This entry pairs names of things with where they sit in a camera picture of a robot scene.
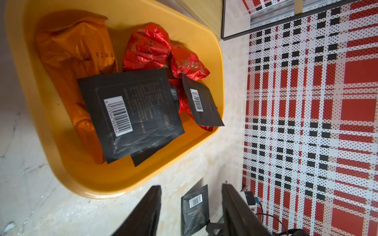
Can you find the black tea bag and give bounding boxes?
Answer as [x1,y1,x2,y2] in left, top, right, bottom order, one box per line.
[77,68,185,164]
[181,185,210,236]
[131,134,180,167]
[182,75,224,127]

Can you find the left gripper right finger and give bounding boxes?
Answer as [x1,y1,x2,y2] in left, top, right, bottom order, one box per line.
[221,183,271,236]

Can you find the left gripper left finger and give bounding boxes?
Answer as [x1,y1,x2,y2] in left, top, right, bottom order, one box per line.
[113,185,161,236]

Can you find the red tea bag bottom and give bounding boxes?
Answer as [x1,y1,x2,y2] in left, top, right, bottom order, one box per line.
[168,44,210,81]

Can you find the wooden shelf rack black frame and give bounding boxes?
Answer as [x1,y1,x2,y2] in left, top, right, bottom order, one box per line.
[174,0,361,41]

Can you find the orange tea bag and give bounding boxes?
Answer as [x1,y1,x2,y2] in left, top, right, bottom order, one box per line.
[34,10,118,164]

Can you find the red tea bag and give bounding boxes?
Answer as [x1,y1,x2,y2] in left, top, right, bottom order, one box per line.
[123,23,171,71]
[168,44,210,81]
[169,78,214,132]

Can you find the red tea bag top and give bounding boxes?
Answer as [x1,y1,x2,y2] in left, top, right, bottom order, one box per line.
[123,23,171,71]

